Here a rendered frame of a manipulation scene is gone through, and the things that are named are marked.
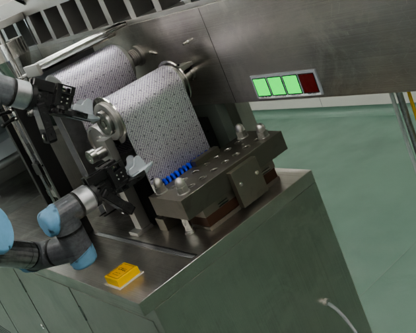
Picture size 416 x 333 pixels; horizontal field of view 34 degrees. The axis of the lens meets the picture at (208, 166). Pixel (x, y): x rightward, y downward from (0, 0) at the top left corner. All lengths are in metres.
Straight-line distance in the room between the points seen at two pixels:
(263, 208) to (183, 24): 0.59
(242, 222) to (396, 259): 1.46
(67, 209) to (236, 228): 0.45
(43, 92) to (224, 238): 0.62
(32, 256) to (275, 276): 0.66
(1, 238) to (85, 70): 0.79
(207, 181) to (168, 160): 0.20
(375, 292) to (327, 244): 0.98
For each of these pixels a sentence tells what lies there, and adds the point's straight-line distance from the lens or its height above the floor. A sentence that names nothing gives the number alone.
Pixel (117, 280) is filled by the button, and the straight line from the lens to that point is 1.79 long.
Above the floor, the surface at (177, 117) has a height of 1.17.
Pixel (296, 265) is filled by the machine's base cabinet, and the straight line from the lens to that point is 1.99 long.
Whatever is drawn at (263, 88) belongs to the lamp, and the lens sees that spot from 1.90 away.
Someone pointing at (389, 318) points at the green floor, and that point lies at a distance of 2.86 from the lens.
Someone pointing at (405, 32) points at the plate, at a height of 1.28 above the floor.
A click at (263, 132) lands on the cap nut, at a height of 1.05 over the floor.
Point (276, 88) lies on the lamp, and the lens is 1.86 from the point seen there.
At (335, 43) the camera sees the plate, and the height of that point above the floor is 1.28.
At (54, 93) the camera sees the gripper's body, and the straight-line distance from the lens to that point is 1.88.
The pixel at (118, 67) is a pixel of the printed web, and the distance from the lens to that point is 2.19.
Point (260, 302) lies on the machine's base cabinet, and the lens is 1.92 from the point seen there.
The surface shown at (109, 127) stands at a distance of 1.94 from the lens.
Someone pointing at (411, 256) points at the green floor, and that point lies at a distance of 3.19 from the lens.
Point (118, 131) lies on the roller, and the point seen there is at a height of 1.22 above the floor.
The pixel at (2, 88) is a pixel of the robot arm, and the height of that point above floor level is 1.47.
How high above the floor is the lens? 1.65
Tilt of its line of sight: 18 degrees down
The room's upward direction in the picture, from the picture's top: 23 degrees counter-clockwise
